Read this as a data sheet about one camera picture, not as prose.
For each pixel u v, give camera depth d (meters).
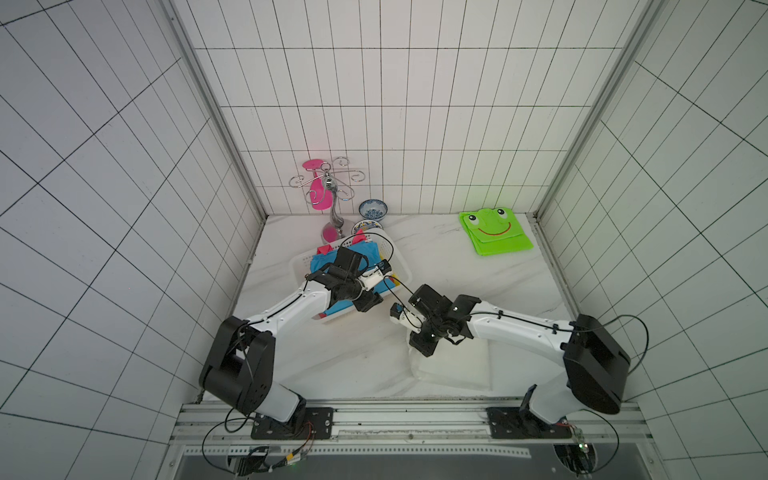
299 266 0.93
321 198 0.88
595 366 0.43
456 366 0.76
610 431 0.67
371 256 1.00
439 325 0.62
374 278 0.77
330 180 0.92
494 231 1.14
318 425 0.73
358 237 1.01
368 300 0.76
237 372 0.43
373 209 1.20
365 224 1.13
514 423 0.67
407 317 0.70
